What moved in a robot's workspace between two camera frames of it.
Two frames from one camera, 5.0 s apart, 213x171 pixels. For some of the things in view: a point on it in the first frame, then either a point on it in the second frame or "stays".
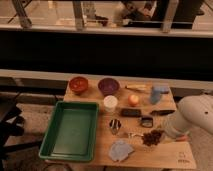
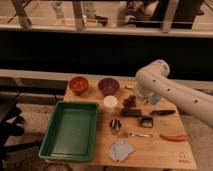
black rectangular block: (131, 112) stays
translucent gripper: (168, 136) to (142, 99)
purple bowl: (108, 86) stays
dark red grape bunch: (151, 138) to (129, 102)
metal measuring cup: (115, 125) stays
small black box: (147, 121) stays
